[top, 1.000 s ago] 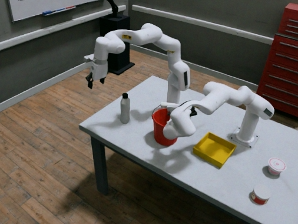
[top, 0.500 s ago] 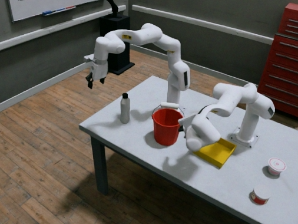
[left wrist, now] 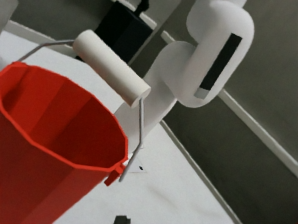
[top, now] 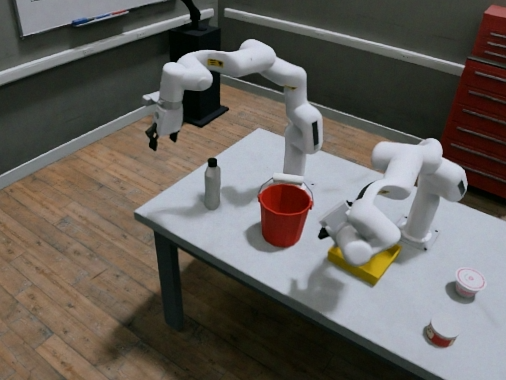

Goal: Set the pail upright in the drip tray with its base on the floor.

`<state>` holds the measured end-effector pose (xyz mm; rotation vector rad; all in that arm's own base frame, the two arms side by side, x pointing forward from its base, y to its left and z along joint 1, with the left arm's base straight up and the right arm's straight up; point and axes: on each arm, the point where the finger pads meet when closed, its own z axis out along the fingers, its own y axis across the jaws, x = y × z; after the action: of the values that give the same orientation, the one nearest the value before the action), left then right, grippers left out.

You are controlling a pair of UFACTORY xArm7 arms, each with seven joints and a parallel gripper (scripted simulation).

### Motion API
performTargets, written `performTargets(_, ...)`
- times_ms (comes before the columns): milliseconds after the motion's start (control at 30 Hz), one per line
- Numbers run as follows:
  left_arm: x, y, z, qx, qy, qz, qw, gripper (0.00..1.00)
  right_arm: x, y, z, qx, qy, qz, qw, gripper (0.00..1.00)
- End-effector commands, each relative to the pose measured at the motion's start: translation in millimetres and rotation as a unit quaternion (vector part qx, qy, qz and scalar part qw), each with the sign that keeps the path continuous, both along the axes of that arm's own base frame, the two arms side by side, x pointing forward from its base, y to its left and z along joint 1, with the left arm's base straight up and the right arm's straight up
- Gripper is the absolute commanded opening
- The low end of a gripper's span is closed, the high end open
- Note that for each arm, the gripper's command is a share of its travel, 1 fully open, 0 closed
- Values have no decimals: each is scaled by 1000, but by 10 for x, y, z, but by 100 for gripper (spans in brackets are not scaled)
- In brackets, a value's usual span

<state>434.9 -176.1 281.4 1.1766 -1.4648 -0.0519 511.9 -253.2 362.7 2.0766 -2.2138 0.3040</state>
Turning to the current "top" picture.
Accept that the yellow rectangular tray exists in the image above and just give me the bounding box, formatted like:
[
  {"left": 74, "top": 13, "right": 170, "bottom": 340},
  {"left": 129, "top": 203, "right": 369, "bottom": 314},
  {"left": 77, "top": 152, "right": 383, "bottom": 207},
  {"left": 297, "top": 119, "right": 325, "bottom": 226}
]
[{"left": 327, "top": 244, "right": 402, "bottom": 286}]

